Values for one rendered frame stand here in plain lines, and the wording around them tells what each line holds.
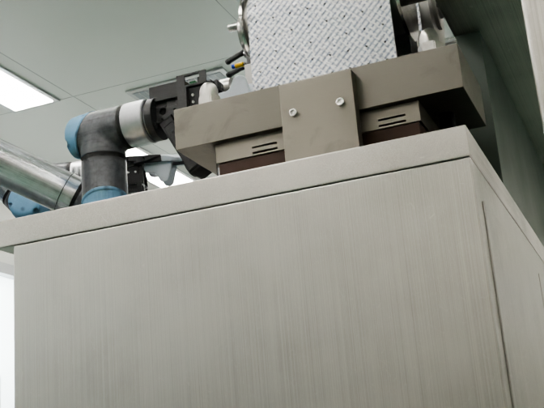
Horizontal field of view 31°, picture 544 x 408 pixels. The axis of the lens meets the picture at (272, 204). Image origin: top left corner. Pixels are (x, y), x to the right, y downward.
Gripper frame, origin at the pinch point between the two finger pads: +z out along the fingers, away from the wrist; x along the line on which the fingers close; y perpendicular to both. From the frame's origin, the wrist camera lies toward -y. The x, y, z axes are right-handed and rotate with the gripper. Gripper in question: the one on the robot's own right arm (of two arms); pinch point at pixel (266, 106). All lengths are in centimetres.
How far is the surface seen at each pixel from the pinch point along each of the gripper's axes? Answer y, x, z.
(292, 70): 4.8, -0.2, 4.9
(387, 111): -12.7, -19.0, 23.4
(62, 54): 171, 267, -211
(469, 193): -27, -26, 33
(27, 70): 171, 273, -238
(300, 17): 13.5, -0.2, 7.1
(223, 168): -15.7, -18.8, 0.0
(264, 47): 10.0, -0.2, 0.5
